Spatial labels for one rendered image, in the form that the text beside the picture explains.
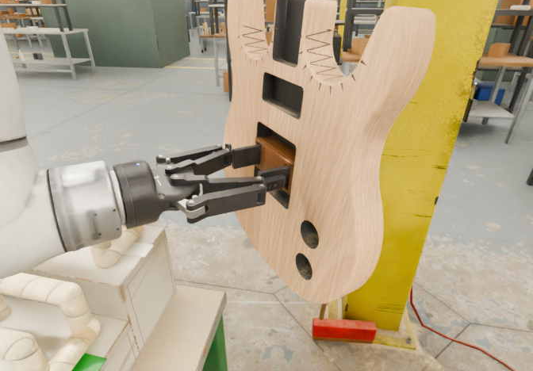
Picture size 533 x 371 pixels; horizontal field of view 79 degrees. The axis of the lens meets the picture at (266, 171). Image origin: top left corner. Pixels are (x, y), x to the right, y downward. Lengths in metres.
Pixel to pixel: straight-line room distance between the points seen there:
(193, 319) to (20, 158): 0.47
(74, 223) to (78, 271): 0.27
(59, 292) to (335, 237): 0.39
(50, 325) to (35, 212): 0.35
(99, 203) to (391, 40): 0.31
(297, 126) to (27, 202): 0.29
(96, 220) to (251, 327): 1.53
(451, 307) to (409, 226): 0.81
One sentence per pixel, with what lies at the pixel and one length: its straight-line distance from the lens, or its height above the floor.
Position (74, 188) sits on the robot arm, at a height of 1.33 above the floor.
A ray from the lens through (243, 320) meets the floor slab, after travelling 1.87.
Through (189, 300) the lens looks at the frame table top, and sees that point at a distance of 0.75.
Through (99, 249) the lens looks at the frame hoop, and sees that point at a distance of 0.58.
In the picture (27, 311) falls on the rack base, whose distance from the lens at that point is 0.73.
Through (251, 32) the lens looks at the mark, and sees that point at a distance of 0.53.
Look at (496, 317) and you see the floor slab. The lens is 2.23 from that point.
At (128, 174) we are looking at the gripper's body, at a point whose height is 1.33.
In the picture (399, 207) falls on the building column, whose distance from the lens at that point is 1.39.
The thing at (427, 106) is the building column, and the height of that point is 1.17.
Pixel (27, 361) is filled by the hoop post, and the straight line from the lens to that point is 0.54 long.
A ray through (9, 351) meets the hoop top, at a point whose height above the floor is 1.13.
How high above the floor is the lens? 1.50
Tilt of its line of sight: 28 degrees down
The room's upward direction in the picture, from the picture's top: straight up
